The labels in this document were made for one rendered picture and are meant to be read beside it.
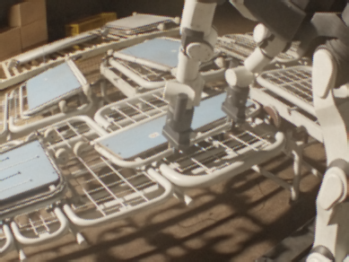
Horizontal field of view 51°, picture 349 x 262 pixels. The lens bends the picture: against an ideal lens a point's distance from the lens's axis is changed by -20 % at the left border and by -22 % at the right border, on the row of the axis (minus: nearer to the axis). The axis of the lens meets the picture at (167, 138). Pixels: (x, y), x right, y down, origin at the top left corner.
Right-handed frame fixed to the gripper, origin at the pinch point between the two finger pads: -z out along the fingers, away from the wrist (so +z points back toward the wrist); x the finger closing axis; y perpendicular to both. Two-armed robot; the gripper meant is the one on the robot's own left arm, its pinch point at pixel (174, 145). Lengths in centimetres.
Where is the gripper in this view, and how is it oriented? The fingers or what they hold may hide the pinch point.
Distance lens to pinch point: 163.2
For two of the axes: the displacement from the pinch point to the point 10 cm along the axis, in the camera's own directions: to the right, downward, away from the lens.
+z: 1.2, -7.3, -6.7
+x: 6.0, 5.9, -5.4
